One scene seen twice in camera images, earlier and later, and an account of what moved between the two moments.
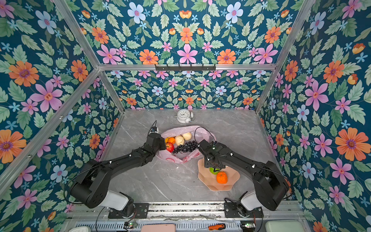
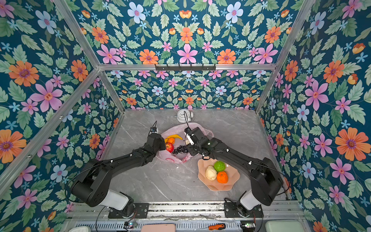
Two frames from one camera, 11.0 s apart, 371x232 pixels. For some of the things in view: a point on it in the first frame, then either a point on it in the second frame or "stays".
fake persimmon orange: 221,177 stays
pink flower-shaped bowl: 209,180 stays
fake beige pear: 179,140 to 210,172
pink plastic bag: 197,133 stays
